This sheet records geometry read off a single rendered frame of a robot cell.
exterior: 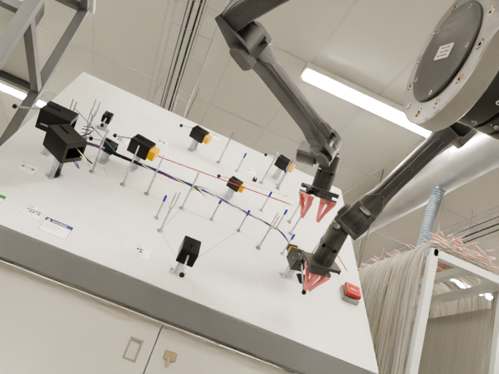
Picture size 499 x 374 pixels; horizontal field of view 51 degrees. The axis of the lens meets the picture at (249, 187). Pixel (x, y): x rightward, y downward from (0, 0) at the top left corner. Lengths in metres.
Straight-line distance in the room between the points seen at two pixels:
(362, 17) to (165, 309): 2.88
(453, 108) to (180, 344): 0.93
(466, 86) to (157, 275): 0.94
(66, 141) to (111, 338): 0.52
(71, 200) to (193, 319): 0.47
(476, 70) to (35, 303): 1.08
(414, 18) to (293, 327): 2.69
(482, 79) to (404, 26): 3.18
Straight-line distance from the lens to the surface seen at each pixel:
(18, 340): 1.36
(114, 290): 1.33
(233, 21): 1.30
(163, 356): 1.37
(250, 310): 1.43
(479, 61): 0.67
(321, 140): 1.46
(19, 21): 1.59
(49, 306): 1.37
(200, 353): 1.39
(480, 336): 2.31
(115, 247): 1.41
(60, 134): 1.49
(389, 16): 3.80
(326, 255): 1.43
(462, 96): 0.68
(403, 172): 1.43
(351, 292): 1.68
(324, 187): 1.55
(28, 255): 1.35
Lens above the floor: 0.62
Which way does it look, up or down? 24 degrees up
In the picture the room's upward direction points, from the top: 20 degrees clockwise
